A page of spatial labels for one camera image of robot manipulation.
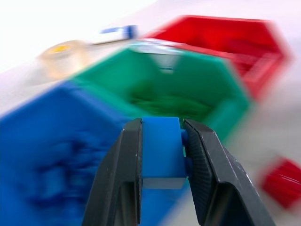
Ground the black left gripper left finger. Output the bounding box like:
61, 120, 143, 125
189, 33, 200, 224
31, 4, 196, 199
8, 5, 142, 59
81, 117, 143, 226

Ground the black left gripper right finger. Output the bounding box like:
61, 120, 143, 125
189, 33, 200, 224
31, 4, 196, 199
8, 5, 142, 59
182, 119, 277, 226

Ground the blue building block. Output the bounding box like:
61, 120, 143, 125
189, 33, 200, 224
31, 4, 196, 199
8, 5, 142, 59
142, 117, 190, 190

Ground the green blocks pile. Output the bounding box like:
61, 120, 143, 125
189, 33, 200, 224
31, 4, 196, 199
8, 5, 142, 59
129, 86, 212, 121

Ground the red building block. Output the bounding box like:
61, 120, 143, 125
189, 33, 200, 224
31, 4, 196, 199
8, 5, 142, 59
258, 156, 301, 210

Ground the blue plastic bin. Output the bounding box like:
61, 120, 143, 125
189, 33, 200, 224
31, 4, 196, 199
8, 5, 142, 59
0, 80, 189, 226

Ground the green plastic bin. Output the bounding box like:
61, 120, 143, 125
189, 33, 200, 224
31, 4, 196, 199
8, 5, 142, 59
72, 46, 253, 144

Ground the clear adhesive tape roll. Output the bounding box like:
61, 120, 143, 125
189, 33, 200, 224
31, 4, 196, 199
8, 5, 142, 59
37, 40, 91, 80

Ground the red plastic bin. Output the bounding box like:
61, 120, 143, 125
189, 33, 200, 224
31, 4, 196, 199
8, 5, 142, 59
141, 15, 293, 99

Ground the white tube with blue cap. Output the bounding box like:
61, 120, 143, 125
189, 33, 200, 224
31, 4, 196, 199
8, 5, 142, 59
88, 24, 139, 46

